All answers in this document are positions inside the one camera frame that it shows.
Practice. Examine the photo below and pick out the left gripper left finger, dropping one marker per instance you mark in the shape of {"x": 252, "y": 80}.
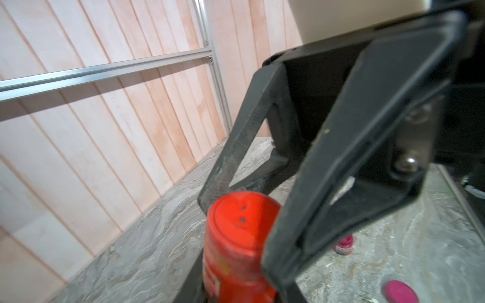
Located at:
{"x": 192, "y": 290}

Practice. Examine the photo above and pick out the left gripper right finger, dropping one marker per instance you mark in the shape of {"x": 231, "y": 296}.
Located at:
{"x": 291, "y": 294}

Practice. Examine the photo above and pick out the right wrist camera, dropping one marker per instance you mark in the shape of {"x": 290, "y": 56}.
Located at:
{"x": 319, "y": 19}

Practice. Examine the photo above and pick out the red paint jar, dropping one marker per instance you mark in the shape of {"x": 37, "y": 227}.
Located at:
{"x": 227, "y": 279}

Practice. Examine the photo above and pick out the red jar lid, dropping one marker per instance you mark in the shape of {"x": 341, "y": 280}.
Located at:
{"x": 238, "y": 225}

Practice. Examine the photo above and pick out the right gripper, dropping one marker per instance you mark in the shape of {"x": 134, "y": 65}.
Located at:
{"x": 372, "y": 110}

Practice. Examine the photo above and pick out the magenta paint jar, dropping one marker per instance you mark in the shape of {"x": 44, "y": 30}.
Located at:
{"x": 346, "y": 246}

